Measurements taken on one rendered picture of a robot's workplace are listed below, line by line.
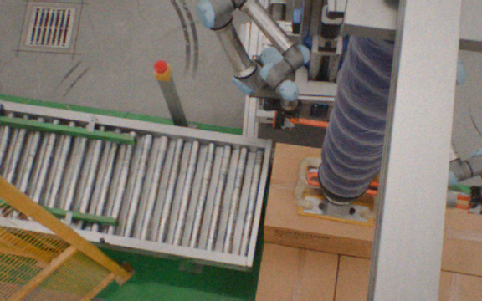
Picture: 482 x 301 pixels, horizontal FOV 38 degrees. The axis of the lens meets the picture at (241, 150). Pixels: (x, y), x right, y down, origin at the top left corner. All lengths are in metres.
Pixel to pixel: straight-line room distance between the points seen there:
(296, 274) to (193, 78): 1.60
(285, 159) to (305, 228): 0.34
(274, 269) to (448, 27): 2.52
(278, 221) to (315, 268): 0.59
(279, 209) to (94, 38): 2.17
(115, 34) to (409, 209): 3.82
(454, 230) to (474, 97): 1.17
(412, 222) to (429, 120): 0.18
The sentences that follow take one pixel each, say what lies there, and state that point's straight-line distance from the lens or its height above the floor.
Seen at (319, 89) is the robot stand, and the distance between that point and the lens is 3.50.
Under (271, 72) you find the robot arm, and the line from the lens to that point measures 2.89.
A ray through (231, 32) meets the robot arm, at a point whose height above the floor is 1.48.
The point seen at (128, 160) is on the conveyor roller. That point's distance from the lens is 3.87.
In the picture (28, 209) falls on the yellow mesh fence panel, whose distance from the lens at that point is 2.61.
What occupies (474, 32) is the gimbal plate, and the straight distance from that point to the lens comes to 1.51.
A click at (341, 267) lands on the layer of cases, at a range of 3.68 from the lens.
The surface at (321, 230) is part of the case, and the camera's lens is 3.16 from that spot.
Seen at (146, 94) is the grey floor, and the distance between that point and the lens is 4.59.
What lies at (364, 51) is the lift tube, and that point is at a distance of 1.72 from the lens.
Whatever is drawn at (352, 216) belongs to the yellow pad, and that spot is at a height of 1.10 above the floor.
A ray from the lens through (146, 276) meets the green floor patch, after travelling 4.27.
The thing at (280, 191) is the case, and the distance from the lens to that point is 3.19.
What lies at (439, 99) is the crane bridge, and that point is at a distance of 1.24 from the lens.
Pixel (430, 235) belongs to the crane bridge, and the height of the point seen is 3.05.
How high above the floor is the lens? 4.16
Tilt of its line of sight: 72 degrees down
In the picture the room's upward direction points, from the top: 7 degrees counter-clockwise
